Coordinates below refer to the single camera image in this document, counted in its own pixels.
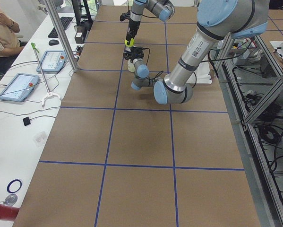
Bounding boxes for black box with label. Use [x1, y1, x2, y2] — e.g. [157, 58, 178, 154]
[75, 26, 87, 44]

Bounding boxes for near teach pendant tablet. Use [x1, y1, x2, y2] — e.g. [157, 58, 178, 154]
[0, 73, 40, 102]

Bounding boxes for seated person beige shirt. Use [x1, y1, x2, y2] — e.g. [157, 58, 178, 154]
[0, 10, 25, 74]

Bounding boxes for reacher grabber tool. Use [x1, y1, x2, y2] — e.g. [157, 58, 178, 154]
[31, 43, 61, 107]

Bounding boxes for yellow tennis ball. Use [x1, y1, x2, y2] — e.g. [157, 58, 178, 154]
[125, 38, 135, 47]

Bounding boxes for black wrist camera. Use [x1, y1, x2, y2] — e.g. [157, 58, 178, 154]
[126, 46, 143, 54]
[120, 11, 130, 22]

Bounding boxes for round metal disc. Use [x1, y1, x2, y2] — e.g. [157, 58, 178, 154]
[0, 193, 18, 206]

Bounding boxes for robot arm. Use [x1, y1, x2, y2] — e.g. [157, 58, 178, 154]
[125, 0, 175, 47]
[120, 0, 269, 105]

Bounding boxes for far teach pendant tablet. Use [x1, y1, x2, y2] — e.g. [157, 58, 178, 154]
[40, 51, 67, 73]

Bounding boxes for white blue tennis ball can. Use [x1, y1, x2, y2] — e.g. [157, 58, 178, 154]
[127, 60, 135, 72]

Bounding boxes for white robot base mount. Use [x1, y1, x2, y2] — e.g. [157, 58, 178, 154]
[189, 65, 212, 84]

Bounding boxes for black monitor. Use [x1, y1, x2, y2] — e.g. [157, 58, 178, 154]
[71, 0, 93, 29]

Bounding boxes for blue tape ring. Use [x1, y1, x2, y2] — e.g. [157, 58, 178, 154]
[7, 179, 23, 194]

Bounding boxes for teach pendant tablet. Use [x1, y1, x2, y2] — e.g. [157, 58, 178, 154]
[0, 73, 40, 102]
[40, 51, 67, 73]

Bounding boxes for black computer mouse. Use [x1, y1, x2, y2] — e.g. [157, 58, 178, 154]
[48, 39, 59, 46]

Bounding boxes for aluminium frame post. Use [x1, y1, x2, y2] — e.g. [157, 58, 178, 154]
[44, 0, 78, 72]

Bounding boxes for small black square pad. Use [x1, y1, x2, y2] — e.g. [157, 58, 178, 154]
[23, 117, 31, 126]

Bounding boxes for black keyboard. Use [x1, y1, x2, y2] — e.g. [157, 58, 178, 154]
[47, 16, 74, 39]

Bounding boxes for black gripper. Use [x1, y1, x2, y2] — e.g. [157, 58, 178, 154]
[123, 52, 144, 61]
[126, 20, 140, 40]

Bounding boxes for red cylinder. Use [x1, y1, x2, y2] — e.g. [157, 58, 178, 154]
[0, 204, 20, 221]

